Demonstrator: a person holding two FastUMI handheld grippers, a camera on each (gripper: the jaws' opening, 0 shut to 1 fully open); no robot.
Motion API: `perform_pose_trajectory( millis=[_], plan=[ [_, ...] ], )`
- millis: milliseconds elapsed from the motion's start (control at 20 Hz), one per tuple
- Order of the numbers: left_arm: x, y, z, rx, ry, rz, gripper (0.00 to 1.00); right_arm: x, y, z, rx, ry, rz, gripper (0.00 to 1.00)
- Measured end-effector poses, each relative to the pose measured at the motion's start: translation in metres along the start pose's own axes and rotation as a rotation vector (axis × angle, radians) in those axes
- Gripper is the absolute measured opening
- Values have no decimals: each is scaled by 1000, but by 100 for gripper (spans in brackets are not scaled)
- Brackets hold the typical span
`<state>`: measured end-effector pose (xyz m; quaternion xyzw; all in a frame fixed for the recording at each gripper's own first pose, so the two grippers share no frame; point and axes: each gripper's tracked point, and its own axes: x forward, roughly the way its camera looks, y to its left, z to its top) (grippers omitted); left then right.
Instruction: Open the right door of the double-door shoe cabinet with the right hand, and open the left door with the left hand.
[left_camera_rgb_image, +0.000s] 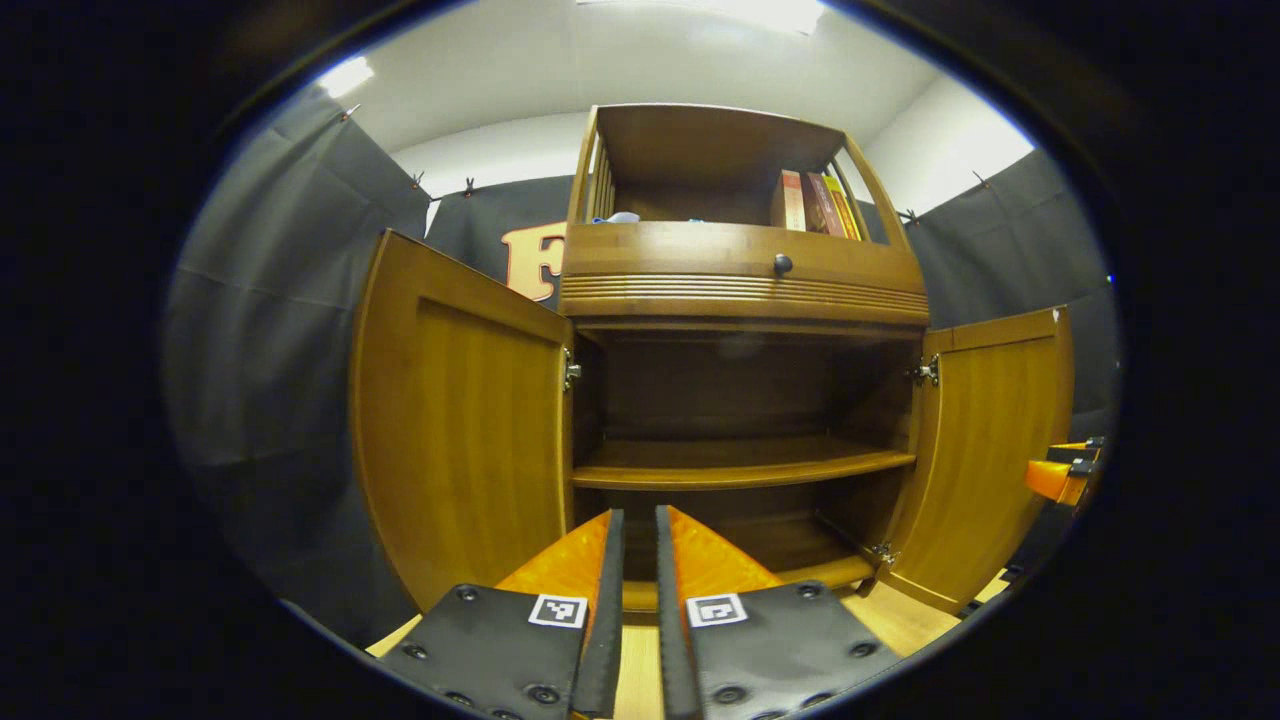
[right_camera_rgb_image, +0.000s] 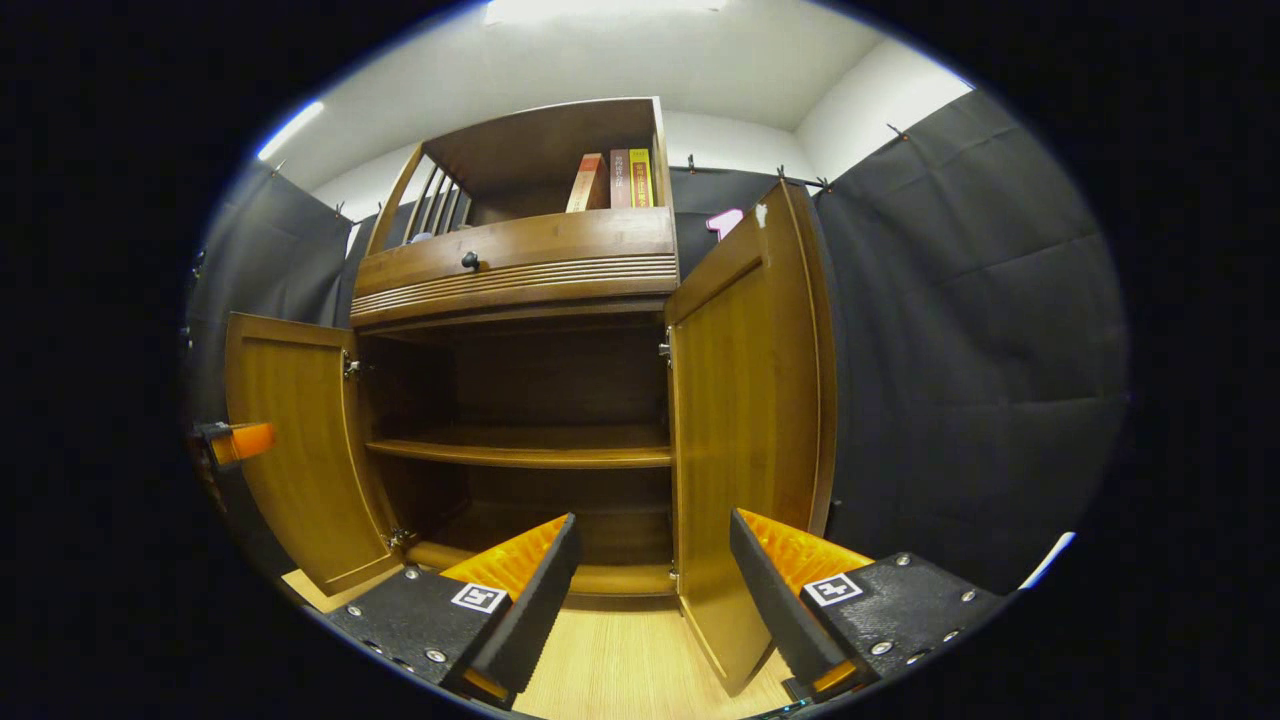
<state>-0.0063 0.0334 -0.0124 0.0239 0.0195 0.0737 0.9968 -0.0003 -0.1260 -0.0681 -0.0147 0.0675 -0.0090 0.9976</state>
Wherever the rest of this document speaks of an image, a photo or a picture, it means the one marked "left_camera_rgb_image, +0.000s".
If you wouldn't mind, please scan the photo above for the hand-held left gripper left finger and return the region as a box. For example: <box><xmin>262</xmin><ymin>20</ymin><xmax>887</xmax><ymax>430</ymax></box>
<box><xmin>375</xmin><ymin>508</ymin><xmax>626</xmax><ymax>720</ymax></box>

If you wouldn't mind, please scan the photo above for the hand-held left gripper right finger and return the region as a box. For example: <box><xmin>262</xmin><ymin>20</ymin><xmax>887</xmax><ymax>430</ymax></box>
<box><xmin>655</xmin><ymin>505</ymin><xmax>906</xmax><ymax>720</ymax></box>

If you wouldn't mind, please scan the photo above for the wooden shoe cabinet door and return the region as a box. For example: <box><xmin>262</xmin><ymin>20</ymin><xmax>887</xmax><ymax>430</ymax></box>
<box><xmin>880</xmin><ymin>306</ymin><xmax>1076</xmax><ymax>616</ymax></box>
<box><xmin>348</xmin><ymin>230</ymin><xmax>576</xmax><ymax>613</ymax></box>

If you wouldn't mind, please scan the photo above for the wooden cabinet drawer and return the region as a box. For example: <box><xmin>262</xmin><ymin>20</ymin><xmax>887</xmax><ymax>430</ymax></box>
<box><xmin>560</xmin><ymin>222</ymin><xmax>929</xmax><ymax>301</ymax></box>

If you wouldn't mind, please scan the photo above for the dark red book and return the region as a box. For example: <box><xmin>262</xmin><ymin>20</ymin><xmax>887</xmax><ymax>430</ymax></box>
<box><xmin>803</xmin><ymin>173</ymin><xmax>846</xmax><ymax>237</ymax></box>

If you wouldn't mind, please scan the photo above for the tan orange book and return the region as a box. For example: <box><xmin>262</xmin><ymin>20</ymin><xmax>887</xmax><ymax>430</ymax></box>
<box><xmin>770</xmin><ymin>170</ymin><xmax>807</xmax><ymax>232</ymax></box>

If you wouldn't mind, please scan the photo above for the black backdrop cloth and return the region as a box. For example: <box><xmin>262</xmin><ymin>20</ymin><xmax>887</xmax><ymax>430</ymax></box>
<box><xmin>165</xmin><ymin>90</ymin><xmax>1121</xmax><ymax>651</ymax></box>

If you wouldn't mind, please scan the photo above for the large ceiling light panel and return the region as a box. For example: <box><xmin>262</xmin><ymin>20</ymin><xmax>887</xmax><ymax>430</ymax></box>
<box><xmin>690</xmin><ymin>0</ymin><xmax>831</xmax><ymax>36</ymax></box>

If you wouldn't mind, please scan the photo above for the small ceiling light panel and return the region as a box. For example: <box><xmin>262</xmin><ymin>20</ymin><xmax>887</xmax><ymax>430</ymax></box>
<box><xmin>318</xmin><ymin>55</ymin><xmax>376</xmax><ymax>99</ymax></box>

